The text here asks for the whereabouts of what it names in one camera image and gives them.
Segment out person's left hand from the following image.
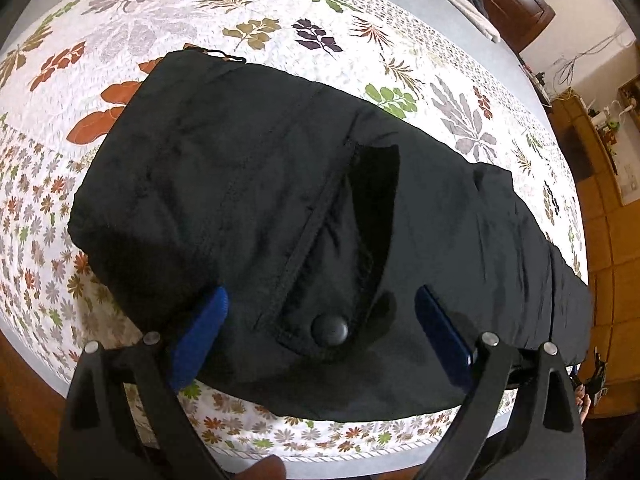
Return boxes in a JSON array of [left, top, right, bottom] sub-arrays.
[[233, 455, 286, 480]]

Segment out floral quilted bedspread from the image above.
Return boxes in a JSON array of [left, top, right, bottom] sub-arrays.
[[0, 0, 591, 463]]

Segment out black pants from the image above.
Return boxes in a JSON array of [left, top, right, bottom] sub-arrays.
[[68, 49, 591, 422]]

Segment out grey bed sheet mattress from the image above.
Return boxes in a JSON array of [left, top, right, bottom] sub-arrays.
[[0, 0, 591, 480]]

